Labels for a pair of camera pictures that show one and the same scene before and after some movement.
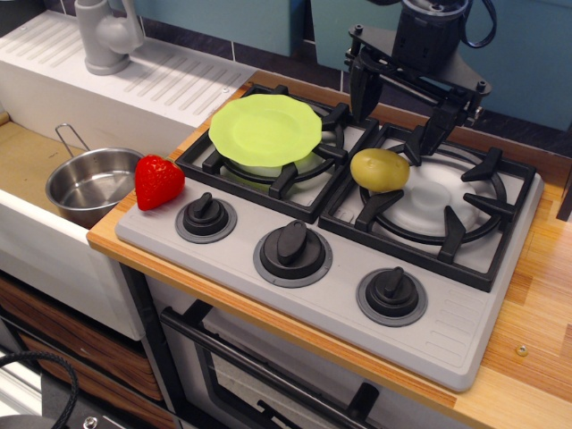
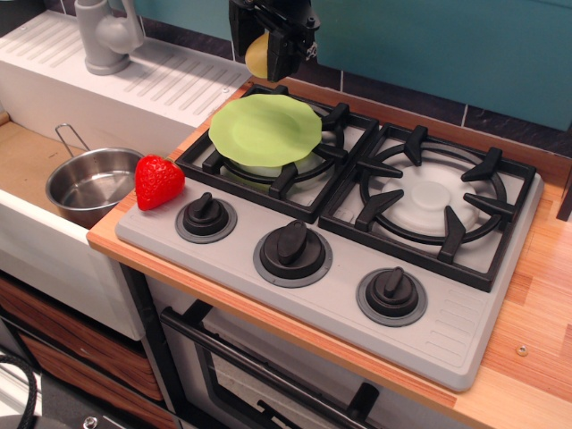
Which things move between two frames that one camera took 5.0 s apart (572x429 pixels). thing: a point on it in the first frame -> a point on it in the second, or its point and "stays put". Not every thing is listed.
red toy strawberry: (157, 180) stays put
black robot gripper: (424, 54) -> (297, 18)
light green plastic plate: (264, 130) stays put
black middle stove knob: (292, 256) stays put
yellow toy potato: (379, 170) -> (256, 56)
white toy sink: (151, 107) stays put
